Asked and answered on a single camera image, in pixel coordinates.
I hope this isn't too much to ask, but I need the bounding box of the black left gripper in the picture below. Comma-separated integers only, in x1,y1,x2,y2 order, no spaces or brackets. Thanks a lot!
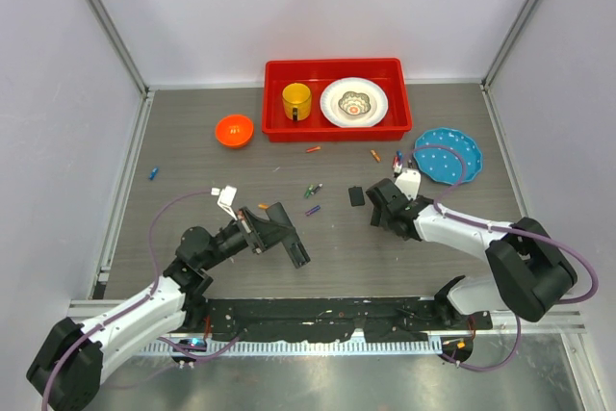
200,207,295,270

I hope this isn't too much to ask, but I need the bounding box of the black remote control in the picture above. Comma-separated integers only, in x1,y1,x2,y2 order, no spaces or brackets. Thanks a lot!
266,202,310,269

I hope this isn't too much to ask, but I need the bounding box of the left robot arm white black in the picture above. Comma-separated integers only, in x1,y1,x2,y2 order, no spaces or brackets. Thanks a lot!
26,203,310,410

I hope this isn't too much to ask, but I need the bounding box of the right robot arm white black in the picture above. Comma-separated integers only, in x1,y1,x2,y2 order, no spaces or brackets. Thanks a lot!
367,179,578,329

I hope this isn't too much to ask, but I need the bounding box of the purple pink battery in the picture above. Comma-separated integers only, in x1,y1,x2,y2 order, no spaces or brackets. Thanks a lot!
305,205,321,217

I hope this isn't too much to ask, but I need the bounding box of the green battery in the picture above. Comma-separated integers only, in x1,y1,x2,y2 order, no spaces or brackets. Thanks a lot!
303,184,314,198

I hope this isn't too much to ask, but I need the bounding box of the blue dotted plate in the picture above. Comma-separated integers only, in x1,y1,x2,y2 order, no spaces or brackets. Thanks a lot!
413,127,483,185

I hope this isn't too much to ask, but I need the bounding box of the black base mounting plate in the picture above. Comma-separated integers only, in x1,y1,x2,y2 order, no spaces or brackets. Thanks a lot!
176,297,493,344

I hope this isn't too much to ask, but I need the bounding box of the orange plastic bowl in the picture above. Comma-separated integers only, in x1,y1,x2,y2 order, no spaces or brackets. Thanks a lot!
215,115,254,149

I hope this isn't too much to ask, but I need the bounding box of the small patterned bowl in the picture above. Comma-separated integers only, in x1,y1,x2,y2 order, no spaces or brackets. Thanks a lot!
338,90,372,117

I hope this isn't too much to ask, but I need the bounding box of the white paper plate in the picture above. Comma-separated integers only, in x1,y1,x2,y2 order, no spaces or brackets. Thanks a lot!
320,77,389,128

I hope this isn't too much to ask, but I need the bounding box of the yellow mug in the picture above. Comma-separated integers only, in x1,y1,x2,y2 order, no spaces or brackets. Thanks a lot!
282,83,312,122

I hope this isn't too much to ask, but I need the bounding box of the red plastic tray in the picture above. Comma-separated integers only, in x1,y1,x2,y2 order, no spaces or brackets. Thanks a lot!
262,58,413,142

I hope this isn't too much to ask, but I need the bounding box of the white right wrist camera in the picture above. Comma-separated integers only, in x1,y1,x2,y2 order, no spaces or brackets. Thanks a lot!
394,167,422,200

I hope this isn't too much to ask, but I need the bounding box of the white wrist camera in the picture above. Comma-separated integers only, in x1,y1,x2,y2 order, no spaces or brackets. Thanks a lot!
211,185,237,220
394,167,422,200

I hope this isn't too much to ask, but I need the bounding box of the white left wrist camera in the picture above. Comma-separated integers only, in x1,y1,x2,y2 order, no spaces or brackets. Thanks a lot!
211,185,237,220

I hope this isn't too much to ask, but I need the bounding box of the aluminium front rail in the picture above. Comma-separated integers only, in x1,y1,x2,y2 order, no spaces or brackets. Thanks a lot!
67,299,586,357

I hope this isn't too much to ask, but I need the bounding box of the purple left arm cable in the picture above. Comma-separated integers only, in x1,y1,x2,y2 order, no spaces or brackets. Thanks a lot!
40,189,242,411

